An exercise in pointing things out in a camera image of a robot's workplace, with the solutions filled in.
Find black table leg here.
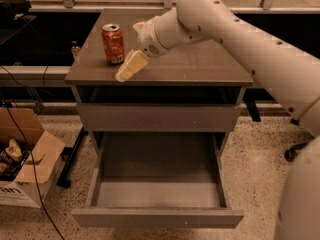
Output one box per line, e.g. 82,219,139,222
56,128,88,188

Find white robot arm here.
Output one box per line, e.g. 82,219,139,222
116,0,320,240

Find small bottle behind cabinet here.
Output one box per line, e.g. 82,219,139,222
71,41,81,59

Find black office chair base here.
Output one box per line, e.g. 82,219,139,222
284,142,307,162

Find brown cardboard box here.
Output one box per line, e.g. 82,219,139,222
0,108,65,208

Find black bag on desk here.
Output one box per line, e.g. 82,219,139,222
0,0,31,22

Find open grey middle drawer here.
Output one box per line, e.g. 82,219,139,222
72,132,244,229

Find black cable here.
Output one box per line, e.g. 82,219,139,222
0,65,66,240

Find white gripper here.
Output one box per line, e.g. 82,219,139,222
116,17,169,82

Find closed grey top drawer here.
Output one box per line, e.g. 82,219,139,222
77,103,240,132

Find snack bags in box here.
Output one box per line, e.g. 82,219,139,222
0,139,27,181

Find grey drawer cabinet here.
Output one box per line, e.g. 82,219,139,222
63,9,253,230

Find orange soda can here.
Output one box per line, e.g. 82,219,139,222
102,24,125,65

